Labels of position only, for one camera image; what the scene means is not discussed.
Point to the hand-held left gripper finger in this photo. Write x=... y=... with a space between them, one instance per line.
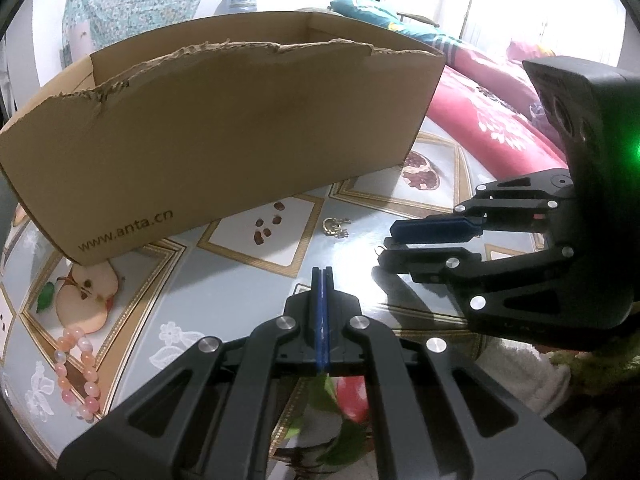
x=330 y=320
x=318 y=320

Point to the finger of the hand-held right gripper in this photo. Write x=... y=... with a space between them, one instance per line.
x=430 y=230
x=425 y=262

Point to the gold earrings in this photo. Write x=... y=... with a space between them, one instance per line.
x=336 y=227

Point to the brown cardboard box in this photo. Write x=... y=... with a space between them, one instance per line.
x=225 y=135

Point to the fruit print tablecloth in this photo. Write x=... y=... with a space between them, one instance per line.
x=240 y=310

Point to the pink floral blanket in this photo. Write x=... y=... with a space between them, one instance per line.
x=490 y=120

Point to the wooden chair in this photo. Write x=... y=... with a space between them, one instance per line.
x=417 y=17

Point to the blue patterned pillow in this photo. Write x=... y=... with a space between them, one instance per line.
x=400 y=17

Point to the water dispenser bottle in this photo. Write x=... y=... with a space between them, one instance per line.
x=240 y=1

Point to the teal hanging cloth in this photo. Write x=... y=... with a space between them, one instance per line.
x=130 y=0

